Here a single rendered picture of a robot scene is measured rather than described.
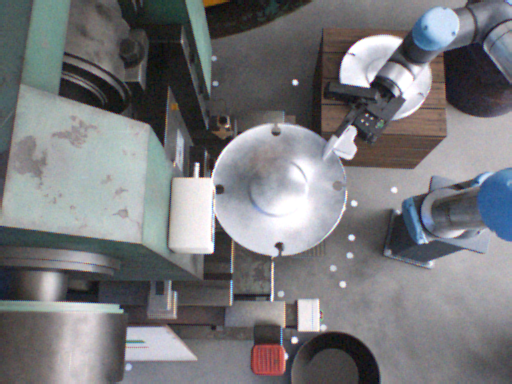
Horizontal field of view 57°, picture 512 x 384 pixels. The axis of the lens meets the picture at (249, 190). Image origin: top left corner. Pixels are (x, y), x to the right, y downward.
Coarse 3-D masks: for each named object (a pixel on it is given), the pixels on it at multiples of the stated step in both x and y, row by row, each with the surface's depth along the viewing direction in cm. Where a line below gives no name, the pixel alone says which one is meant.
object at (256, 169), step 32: (256, 128) 105; (288, 128) 105; (224, 160) 104; (256, 160) 104; (288, 160) 103; (320, 160) 103; (224, 192) 103; (256, 192) 101; (288, 192) 101; (320, 192) 101; (224, 224) 101; (256, 224) 101; (288, 224) 100; (320, 224) 100
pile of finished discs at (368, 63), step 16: (352, 48) 156; (368, 48) 156; (384, 48) 156; (352, 64) 155; (368, 64) 155; (352, 80) 154; (368, 80) 153; (416, 80) 153; (416, 96) 152; (400, 112) 150
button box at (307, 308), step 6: (300, 300) 112; (306, 300) 112; (312, 300) 112; (300, 306) 112; (306, 306) 112; (312, 306) 112; (318, 306) 112; (300, 312) 111; (306, 312) 111; (312, 312) 111; (318, 312) 111; (300, 318) 111; (306, 318) 111; (312, 318) 111; (318, 318) 111; (168, 324) 148; (174, 324) 148; (180, 324) 147; (186, 324) 147; (192, 324) 146; (198, 324) 146; (300, 324) 111; (306, 324) 111; (312, 324) 111; (318, 324) 111; (300, 330) 111; (306, 330) 111; (312, 330) 111; (318, 330) 111
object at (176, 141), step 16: (144, 96) 67; (160, 96) 67; (144, 112) 67; (160, 112) 67; (176, 112) 73; (160, 128) 66; (176, 128) 73; (176, 144) 73; (192, 144) 90; (176, 160) 73; (192, 160) 85; (208, 160) 88; (208, 176) 90
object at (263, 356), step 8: (256, 344) 98; (264, 344) 97; (272, 344) 97; (256, 352) 97; (264, 352) 97; (272, 352) 97; (280, 352) 97; (256, 360) 96; (264, 360) 96; (272, 360) 96; (280, 360) 96; (256, 368) 96; (264, 368) 96; (272, 368) 96; (280, 368) 96
